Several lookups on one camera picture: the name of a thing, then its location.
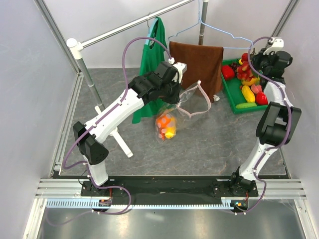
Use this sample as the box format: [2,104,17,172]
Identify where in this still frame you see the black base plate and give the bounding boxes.
[80,175,259,200]

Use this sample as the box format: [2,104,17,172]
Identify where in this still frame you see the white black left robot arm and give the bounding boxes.
[73,61,187,196]

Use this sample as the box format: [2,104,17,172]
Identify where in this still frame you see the yellow red toy mango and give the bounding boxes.
[241,77,260,86]

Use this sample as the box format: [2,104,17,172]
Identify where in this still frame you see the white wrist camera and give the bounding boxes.
[263,37,284,55]
[168,57,187,83]

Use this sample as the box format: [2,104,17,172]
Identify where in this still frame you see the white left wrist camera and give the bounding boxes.
[168,57,187,83]

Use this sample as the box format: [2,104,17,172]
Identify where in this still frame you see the red toy cherries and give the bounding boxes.
[236,53,254,82]

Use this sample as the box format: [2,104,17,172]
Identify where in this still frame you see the green shirt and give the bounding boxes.
[132,17,167,124]

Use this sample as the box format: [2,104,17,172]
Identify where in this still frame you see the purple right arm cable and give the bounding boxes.
[223,36,293,216]

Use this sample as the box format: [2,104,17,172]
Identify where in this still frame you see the red toy chili pepper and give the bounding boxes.
[159,128,166,140]

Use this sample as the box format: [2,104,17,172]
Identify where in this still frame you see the orange toy fruit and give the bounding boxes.
[156,114,171,129]

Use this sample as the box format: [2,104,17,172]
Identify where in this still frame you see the white metal clothes rack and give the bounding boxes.
[66,0,209,158]

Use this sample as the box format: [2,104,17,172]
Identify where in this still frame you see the yellow toy corn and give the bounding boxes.
[241,85,255,103]
[164,117,176,139]

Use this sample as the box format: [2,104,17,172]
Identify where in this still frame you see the red toy bell pepper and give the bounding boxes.
[221,65,235,81]

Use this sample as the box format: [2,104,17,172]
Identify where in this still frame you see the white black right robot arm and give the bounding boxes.
[228,48,302,196]

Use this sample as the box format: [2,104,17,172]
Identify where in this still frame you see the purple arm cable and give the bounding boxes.
[223,36,293,216]
[46,36,174,226]

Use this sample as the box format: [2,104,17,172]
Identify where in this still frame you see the brown towel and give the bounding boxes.
[169,41,224,103]

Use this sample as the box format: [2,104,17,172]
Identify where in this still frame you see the grey slotted cable duct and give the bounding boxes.
[46,199,247,210]

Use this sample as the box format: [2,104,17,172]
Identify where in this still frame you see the green toy cucumber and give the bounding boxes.
[236,102,257,109]

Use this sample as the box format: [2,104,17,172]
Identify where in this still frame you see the red toy apple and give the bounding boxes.
[255,92,268,105]

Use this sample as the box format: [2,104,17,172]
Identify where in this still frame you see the clear pink-dotted zip bag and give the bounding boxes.
[155,80,211,143]

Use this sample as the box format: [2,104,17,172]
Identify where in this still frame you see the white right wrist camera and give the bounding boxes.
[263,37,284,55]

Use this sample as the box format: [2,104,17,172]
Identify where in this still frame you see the light blue wire hanger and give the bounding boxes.
[168,0,254,49]

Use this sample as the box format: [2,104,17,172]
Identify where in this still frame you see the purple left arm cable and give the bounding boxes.
[46,36,174,226]

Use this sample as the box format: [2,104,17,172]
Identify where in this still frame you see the dark red toy grapes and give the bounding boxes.
[230,62,239,71]

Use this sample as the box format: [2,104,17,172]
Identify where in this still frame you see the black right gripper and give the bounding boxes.
[251,48,276,74]

